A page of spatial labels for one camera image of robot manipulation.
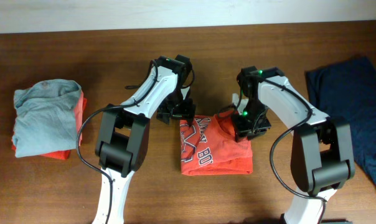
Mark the orange red t-shirt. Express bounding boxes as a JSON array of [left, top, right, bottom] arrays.
[[179, 112, 253, 176]]

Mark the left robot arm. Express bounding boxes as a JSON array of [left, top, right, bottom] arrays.
[[94, 55, 195, 223]]

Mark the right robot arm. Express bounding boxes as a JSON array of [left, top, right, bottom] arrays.
[[232, 67, 355, 223]]

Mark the folded orange t-shirt underneath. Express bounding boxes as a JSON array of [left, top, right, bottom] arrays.
[[12, 91, 87, 160]]

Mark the navy blue garment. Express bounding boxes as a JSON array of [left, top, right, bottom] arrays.
[[305, 57, 376, 186]]

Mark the folded grey t-shirt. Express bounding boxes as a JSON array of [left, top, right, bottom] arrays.
[[12, 79, 83, 157]]

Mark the left black cable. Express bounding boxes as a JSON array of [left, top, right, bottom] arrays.
[[75, 58, 197, 224]]

